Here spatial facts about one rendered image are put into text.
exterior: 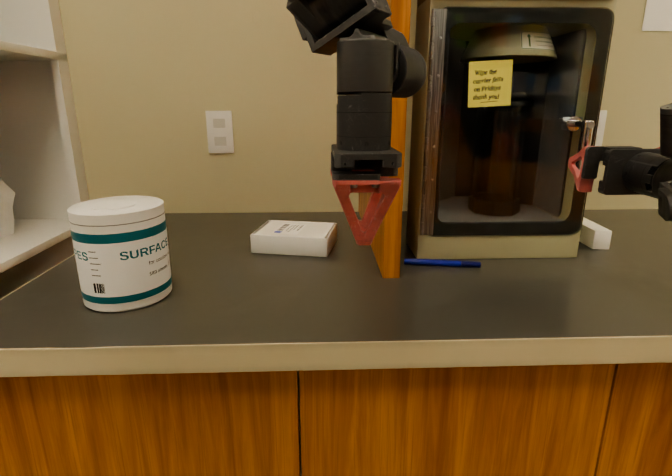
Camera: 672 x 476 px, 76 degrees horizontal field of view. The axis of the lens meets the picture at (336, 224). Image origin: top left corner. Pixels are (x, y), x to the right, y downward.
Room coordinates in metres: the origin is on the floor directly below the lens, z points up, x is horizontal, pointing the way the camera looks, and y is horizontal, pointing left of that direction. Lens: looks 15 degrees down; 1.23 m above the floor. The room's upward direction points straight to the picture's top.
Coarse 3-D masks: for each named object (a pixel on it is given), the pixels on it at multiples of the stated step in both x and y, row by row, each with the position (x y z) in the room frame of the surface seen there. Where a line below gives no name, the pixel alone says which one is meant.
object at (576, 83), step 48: (480, 48) 0.79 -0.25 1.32; (528, 48) 0.79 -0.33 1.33; (576, 48) 0.79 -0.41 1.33; (528, 96) 0.79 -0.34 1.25; (576, 96) 0.79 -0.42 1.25; (480, 144) 0.79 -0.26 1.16; (528, 144) 0.79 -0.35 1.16; (576, 144) 0.79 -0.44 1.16; (480, 192) 0.79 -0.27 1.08; (528, 192) 0.79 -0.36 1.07; (576, 192) 0.79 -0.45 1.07
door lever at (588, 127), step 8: (568, 120) 0.79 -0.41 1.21; (576, 120) 0.78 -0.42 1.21; (584, 120) 0.75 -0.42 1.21; (592, 120) 0.75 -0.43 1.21; (568, 128) 0.79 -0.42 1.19; (576, 128) 0.79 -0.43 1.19; (584, 128) 0.75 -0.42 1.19; (592, 128) 0.74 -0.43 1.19; (584, 136) 0.74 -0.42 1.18; (584, 144) 0.74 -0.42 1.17
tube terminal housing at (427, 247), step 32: (448, 0) 0.80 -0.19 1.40; (480, 0) 0.80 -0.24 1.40; (512, 0) 0.80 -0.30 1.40; (544, 0) 0.80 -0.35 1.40; (576, 0) 0.81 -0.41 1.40; (608, 0) 0.81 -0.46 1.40; (416, 32) 0.90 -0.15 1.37; (416, 96) 0.87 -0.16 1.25; (416, 128) 0.86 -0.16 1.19; (416, 160) 0.84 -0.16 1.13; (416, 192) 0.83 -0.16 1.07; (416, 224) 0.81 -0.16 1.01; (416, 256) 0.80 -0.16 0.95; (448, 256) 0.80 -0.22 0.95; (480, 256) 0.80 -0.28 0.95; (512, 256) 0.80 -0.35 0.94; (544, 256) 0.81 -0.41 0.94; (576, 256) 0.81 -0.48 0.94
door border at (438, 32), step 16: (432, 32) 0.78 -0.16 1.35; (432, 64) 0.78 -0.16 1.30; (432, 80) 0.78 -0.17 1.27; (432, 96) 0.78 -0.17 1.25; (432, 112) 0.78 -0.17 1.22; (432, 128) 0.78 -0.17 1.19; (432, 144) 0.78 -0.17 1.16; (432, 160) 0.78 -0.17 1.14; (432, 176) 0.78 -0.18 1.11; (432, 192) 0.78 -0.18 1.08; (432, 208) 0.78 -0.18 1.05; (432, 224) 0.78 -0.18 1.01
